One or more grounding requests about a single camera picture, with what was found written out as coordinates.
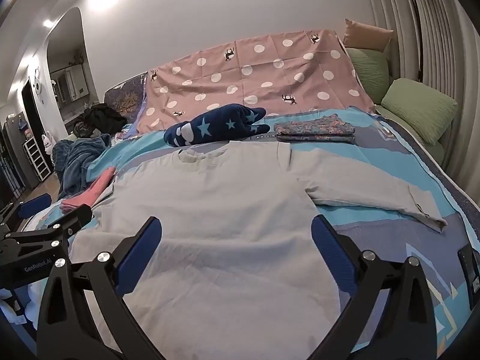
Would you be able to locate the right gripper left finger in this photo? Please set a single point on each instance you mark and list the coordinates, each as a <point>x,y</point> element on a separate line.
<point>66,328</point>

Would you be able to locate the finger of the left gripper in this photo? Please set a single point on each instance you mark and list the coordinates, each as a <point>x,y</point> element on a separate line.
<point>57,234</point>
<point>34,206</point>

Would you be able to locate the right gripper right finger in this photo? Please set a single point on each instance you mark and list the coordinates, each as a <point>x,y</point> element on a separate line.
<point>406,328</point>

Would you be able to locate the grey long sleeve shirt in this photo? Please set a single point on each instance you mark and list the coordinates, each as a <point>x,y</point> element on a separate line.
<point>237,274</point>

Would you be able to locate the black clothes pile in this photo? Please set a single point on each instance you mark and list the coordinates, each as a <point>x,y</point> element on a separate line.
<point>99,117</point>

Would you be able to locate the folded pink garment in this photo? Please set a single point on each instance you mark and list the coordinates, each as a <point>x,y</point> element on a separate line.
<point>90,195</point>

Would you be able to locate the white shelf rack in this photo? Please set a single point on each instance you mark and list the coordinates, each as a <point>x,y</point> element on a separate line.
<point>36,158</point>

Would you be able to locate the dark blue fleece blanket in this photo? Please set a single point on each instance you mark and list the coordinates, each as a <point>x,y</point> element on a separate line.
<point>72,159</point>

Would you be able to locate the white plush toy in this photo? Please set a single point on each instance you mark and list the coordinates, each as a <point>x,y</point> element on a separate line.
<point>48,142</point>

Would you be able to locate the dark patterned pillow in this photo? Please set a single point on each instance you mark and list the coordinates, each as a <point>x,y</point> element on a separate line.
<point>127,97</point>

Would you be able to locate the blue patterned bed cover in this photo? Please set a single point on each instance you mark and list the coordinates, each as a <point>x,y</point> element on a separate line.
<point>389,234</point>

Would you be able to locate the navy star plush garment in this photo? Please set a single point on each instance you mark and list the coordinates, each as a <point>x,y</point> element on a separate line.
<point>227,123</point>

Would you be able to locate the folded floral patterned garment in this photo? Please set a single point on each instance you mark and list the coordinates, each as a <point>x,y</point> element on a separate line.
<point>326,129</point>

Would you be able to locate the near green pillow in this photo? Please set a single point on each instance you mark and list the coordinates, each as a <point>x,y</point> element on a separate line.
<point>428,111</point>

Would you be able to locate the green pillow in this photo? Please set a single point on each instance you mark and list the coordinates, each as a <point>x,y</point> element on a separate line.
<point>371,67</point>
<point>428,111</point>

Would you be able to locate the far green pillow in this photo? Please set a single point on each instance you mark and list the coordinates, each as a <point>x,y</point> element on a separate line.
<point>371,67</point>

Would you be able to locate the pink polka dot sheet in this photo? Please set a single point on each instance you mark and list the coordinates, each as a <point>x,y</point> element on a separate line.
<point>284,73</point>

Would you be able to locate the beige curtain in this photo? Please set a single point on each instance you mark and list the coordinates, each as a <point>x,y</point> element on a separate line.
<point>437,39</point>

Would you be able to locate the tan pillow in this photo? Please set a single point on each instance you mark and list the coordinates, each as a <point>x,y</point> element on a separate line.
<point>364,36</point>

